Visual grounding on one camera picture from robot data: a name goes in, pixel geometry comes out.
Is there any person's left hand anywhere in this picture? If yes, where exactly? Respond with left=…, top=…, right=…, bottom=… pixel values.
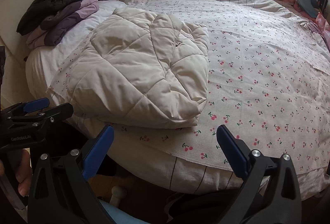
left=14, top=149, right=32, bottom=197

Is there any cream quilted down coat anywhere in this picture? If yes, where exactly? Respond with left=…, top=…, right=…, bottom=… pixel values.
left=49, top=7, right=209, bottom=129

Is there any pink floral quilt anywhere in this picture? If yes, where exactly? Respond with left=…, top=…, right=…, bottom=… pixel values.
left=283, top=0, right=329, bottom=49

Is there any cherry print bed sheet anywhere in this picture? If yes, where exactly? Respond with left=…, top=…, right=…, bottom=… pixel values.
left=117, top=0, right=329, bottom=174

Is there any purple folded jacket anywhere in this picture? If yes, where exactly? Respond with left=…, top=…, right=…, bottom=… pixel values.
left=26, top=0, right=99, bottom=50

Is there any black puffer jacket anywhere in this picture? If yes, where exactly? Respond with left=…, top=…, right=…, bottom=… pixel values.
left=16, top=0, right=82, bottom=36

